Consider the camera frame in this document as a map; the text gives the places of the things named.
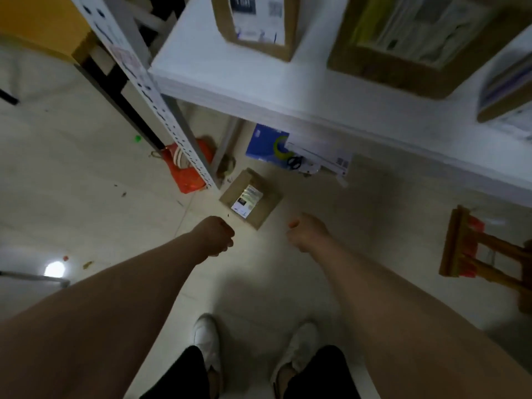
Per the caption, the person's leg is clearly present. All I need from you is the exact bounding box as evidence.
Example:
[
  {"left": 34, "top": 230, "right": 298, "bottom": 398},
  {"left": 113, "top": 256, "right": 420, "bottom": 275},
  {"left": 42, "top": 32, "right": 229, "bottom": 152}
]
[
  {"left": 139, "top": 346, "right": 210, "bottom": 399},
  {"left": 283, "top": 345, "right": 362, "bottom": 399}
]

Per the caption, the tall cardboard box white label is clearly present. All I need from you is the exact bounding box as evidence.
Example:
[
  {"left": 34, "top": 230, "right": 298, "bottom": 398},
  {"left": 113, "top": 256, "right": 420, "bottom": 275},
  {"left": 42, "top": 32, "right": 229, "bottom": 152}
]
[{"left": 210, "top": 0, "right": 301, "bottom": 63}]

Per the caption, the cardboard box striped label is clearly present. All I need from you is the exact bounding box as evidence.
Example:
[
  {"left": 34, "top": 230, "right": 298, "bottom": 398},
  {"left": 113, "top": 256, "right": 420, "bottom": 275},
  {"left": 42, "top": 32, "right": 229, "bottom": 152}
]
[{"left": 476, "top": 50, "right": 532, "bottom": 142}]

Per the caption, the large cardboard box with papers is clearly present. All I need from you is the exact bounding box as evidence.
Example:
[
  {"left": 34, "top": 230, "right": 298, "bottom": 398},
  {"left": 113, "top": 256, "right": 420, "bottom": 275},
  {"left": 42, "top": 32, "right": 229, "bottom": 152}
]
[{"left": 327, "top": 0, "right": 532, "bottom": 99}]

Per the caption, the person's left white shoe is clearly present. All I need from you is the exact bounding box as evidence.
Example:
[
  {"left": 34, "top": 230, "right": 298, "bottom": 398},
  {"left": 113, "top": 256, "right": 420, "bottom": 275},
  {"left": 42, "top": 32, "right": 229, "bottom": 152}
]
[{"left": 192, "top": 313, "right": 224, "bottom": 395}]

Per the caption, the wooden stool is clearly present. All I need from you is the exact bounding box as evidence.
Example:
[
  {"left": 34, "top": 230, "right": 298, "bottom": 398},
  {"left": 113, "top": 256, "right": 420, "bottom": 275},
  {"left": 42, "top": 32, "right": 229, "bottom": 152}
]
[{"left": 439, "top": 205, "right": 532, "bottom": 315}]

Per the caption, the person's white shoe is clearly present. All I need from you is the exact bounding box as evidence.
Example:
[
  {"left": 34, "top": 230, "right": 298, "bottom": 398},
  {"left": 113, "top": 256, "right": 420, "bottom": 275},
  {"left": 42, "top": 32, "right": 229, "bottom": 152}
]
[
  {"left": 270, "top": 322, "right": 320, "bottom": 395},
  {"left": 192, "top": 313, "right": 224, "bottom": 395}
]

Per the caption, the person's right forearm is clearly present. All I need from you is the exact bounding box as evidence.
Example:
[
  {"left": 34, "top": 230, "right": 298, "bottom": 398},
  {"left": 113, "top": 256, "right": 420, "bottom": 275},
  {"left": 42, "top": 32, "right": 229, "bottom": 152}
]
[{"left": 310, "top": 237, "right": 532, "bottom": 399}]

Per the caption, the small cardboard box white label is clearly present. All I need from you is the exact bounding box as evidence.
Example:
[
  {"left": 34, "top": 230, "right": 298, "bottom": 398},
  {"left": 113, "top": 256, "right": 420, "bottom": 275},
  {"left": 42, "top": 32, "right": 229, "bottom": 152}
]
[{"left": 219, "top": 168, "right": 283, "bottom": 231}]

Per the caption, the blue box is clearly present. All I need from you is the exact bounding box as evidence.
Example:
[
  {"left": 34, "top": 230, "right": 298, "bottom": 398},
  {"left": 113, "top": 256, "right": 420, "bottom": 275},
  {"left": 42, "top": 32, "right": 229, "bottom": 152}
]
[{"left": 245, "top": 124, "right": 290, "bottom": 170}]

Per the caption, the person's right hand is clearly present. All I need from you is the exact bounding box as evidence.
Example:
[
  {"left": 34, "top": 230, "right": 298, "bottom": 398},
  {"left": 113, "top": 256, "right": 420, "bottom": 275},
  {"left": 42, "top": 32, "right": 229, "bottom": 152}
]
[{"left": 286, "top": 213, "right": 333, "bottom": 254}]

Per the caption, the roll of yellow tape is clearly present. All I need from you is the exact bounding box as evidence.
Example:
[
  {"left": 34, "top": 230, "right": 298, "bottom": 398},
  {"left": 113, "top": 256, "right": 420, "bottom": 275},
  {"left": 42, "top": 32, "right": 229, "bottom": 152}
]
[{"left": 273, "top": 136, "right": 291, "bottom": 160}]

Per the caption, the grey metal bar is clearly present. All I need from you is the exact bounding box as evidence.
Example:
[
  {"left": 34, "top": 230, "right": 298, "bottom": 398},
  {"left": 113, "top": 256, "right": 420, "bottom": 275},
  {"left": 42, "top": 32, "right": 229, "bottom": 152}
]
[{"left": 0, "top": 271, "right": 71, "bottom": 289}]

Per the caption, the orange plastic bag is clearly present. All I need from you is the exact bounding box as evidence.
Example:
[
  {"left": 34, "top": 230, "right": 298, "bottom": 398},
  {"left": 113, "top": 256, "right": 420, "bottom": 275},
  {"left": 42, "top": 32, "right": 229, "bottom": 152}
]
[{"left": 150, "top": 137, "right": 217, "bottom": 194}]

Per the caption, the white metal shelf rack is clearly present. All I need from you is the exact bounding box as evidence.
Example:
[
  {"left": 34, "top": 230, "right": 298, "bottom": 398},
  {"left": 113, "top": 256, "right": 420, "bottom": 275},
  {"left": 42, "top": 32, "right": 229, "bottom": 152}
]
[{"left": 68, "top": 0, "right": 532, "bottom": 208}]

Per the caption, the yellow cabinet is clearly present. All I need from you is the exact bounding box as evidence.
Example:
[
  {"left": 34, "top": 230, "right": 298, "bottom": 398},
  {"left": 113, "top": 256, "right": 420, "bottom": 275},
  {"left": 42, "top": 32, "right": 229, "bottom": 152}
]
[{"left": 0, "top": 0, "right": 98, "bottom": 65}]

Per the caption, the person's left hand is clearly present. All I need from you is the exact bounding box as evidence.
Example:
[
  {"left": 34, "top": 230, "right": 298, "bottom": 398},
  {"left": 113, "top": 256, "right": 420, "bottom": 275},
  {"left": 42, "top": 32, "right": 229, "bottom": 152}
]
[{"left": 190, "top": 216, "right": 235, "bottom": 258}]

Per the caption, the white paper sheet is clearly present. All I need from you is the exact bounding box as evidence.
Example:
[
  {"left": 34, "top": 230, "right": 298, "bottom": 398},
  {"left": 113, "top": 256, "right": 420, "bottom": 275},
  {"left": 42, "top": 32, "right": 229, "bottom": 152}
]
[{"left": 287, "top": 135, "right": 354, "bottom": 188}]

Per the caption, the person's left leg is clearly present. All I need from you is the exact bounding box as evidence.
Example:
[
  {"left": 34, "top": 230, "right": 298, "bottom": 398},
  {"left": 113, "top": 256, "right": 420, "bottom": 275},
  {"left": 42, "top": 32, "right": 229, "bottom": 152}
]
[{"left": 139, "top": 346, "right": 210, "bottom": 399}]

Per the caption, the person's right white shoe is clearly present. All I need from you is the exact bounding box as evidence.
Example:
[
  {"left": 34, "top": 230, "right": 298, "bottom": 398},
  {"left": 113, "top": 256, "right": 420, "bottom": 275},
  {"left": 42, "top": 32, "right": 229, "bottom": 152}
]
[{"left": 270, "top": 322, "right": 320, "bottom": 395}]

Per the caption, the person's left forearm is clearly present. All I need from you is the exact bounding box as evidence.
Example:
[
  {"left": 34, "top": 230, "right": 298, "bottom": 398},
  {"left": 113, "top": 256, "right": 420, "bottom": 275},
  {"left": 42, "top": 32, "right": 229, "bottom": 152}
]
[{"left": 0, "top": 230, "right": 210, "bottom": 399}]

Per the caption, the person's right leg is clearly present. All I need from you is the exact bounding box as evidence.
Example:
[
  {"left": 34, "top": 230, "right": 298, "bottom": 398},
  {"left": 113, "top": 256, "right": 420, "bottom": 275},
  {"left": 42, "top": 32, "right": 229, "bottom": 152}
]
[{"left": 283, "top": 345, "right": 362, "bottom": 399}]

